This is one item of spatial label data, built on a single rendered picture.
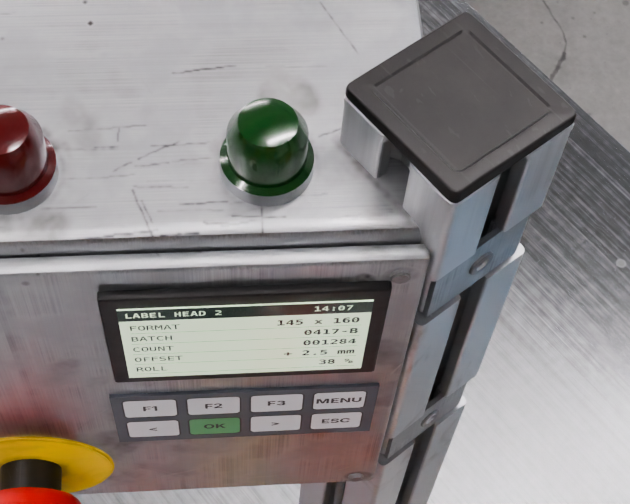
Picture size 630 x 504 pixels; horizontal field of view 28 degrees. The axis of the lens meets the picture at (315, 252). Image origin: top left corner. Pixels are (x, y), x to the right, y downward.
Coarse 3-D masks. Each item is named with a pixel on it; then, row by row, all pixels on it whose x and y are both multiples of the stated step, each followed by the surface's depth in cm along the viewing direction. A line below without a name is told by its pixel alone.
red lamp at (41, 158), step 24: (0, 120) 32; (24, 120) 33; (0, 144) 32; (24, 144) 32; (48, 144) 34; (0, 168) 32; (24, 168) 32; (48, 168) 34; (0, 192) 33; (24, 192) 33; (48, 192) 34
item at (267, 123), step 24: (240, 120) 33; (264, 120) 33; (288, 120) 33; (240, 144) 33; (264, 144) 33; (288, 144) 33; (240, 168) 33; (264, 168) 33; (288, 168) 33; (312, 168) 34; (240, 192) 34; (264, 192) 34; (288, 192) 34
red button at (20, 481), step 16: (16, 464) 45; (32, 464) 45; (48, 464) 45; (0, 480) 45; (16, 480) 44; (32, 480) 44; (48, 480) 45; (0, 496) 43; (16, 496) 43; (32, 496) 43; (48, 496) 44; (64, 496) 44
